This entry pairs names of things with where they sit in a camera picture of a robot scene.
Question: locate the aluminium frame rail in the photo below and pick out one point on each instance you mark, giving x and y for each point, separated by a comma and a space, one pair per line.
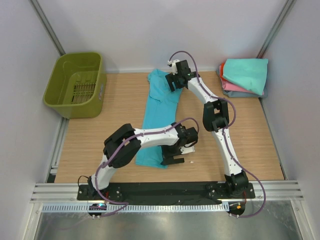
274, 190

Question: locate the folded orange t shirt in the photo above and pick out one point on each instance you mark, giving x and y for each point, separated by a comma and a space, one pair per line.
221, 71

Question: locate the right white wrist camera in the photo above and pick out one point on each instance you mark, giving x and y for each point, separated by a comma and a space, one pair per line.
173, 65

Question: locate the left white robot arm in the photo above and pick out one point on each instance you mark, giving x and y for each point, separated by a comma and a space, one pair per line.
123, 145

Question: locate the green plastic bin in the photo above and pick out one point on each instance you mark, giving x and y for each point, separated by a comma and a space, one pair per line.
77, 85

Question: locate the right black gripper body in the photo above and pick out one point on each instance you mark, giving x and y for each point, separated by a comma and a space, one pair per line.
173, 80

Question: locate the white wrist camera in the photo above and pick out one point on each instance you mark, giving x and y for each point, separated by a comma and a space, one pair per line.
173, 65
187, 150

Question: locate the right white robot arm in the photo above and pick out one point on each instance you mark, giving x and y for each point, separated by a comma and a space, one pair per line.
215, 120

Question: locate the folded pink t shirt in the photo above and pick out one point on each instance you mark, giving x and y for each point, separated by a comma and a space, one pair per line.
228, 86

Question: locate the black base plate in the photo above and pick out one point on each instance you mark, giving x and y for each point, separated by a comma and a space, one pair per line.
174, 193

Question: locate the blue t shirt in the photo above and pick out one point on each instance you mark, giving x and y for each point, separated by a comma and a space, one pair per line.
160, 111

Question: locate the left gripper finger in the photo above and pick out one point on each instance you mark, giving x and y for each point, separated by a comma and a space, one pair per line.
165, 161
173, 160

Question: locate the slotted cable duct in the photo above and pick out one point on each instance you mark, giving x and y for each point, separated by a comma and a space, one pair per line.
98, 207

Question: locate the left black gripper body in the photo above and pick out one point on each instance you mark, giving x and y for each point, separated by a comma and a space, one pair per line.
170, 154

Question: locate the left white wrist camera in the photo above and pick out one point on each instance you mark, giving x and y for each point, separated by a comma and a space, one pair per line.
187, 150

